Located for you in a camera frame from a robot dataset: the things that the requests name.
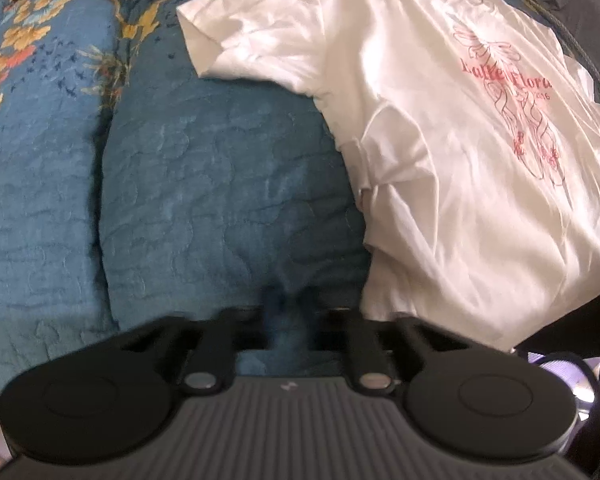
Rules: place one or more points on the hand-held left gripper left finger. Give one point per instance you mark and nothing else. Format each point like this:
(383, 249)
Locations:
(220, 340)

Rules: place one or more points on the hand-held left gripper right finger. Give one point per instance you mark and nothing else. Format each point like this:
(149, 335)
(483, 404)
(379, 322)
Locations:
(365, 355)

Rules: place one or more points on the white printed t-shirt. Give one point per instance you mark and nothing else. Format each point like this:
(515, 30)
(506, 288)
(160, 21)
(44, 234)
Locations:
(430, 160)

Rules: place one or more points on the blue floral quilt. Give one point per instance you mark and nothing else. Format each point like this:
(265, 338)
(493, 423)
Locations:
(205, 185)

